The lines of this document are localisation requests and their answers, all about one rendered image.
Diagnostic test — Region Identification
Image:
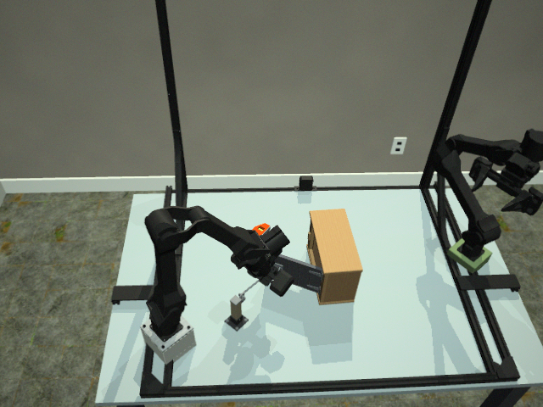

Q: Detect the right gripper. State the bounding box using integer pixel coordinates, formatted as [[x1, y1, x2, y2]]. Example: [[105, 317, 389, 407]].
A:
[[244, 255, 294, 297]]

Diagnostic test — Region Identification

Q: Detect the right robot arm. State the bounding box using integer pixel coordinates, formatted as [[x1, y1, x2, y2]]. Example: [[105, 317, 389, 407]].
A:
[[144, 206, 290, 342]]

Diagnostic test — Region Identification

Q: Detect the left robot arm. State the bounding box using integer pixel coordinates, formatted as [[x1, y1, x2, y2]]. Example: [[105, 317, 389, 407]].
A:
[[429, 128, 543, 262]]

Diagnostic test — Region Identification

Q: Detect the orange spirit level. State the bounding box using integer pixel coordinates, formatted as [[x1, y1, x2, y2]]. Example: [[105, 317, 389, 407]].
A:
[[252, 223, 271, 236]]

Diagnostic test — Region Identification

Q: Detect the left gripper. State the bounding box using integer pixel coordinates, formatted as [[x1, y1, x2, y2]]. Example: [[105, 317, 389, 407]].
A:
[[469, 156, 543, 215]]

